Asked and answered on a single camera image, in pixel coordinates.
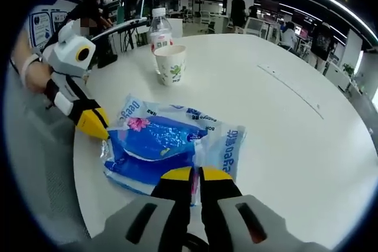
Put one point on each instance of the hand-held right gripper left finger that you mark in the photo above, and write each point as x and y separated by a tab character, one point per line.
171	204

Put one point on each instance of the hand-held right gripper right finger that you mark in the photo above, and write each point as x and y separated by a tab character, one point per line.
218	204

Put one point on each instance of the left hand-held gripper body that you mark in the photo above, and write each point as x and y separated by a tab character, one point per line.
65	57

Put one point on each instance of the blue tissue packet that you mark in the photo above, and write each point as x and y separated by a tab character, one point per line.
159	137

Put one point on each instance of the white printed paper cup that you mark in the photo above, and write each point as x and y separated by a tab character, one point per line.
171	66

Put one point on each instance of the clear plastic water bottle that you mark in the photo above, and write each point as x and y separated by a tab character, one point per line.
160	26

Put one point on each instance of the person's left hand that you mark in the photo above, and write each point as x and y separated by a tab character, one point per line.
37	79

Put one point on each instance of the white wristband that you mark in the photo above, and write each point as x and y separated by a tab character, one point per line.
28	67

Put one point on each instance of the grey mesh office chair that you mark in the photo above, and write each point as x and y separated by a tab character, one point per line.
44	175

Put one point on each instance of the white office chair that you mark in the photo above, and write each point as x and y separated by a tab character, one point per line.
206	17
254	26

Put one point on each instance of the green potted plant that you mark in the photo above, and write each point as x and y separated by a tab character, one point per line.
348	69

